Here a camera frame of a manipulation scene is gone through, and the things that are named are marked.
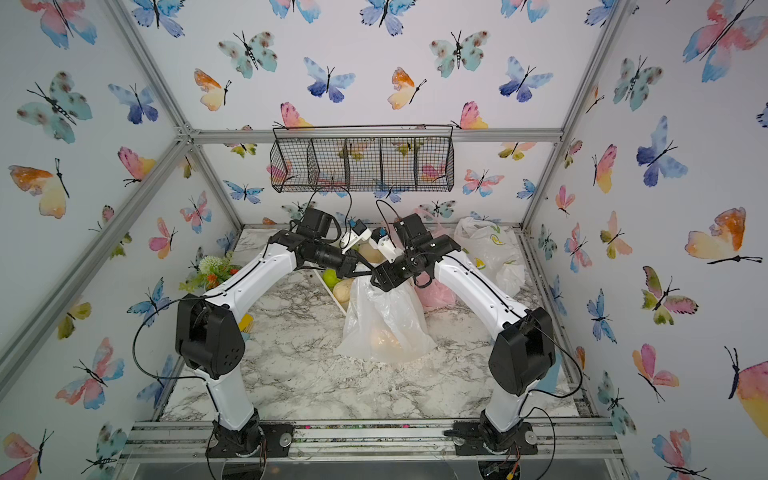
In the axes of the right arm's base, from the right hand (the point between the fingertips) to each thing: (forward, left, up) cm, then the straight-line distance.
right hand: (384, 271), depth 81 cm
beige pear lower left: (+2, +14, -14) cm, 20 cm away
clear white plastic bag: (-13, -1, -6) cm, 14 cm away
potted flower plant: (0, +49, -3) cm, 49 cm away
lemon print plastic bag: (+22, -36, -15) cm, 44 cm away
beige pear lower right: (-13, 0, -15) cm, 20 cm away
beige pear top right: (-1, +3, +9) cm, 9 cm away
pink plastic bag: (+3, -14, -15) cm, 21 cm away
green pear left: (+8, +19, -15) cm, 26 cm away
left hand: (0, +2, +1) cm, 3 cm away
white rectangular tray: (-6, +8, -3) cm, 10 cm away
